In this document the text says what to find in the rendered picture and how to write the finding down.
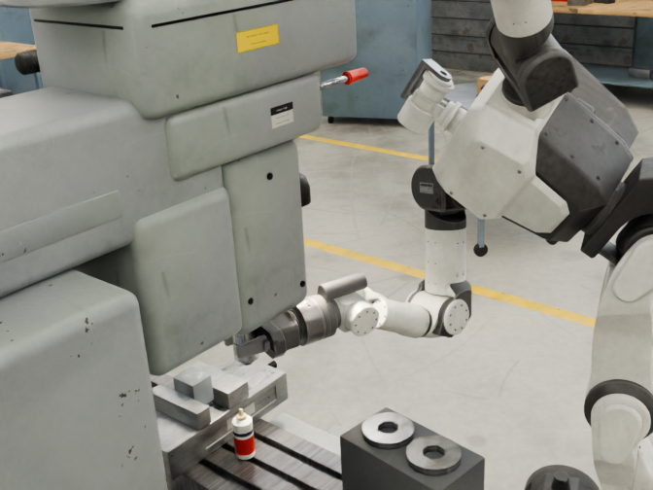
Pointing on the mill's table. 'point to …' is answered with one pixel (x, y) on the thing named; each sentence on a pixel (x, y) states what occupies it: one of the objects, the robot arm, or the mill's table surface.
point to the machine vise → (212, 415)
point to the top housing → (189, 48)
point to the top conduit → (27, 62)
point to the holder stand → (405, 457)
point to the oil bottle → (243, 436)
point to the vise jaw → (224, 386)
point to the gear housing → (241, 125)
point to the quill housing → (267, 232)
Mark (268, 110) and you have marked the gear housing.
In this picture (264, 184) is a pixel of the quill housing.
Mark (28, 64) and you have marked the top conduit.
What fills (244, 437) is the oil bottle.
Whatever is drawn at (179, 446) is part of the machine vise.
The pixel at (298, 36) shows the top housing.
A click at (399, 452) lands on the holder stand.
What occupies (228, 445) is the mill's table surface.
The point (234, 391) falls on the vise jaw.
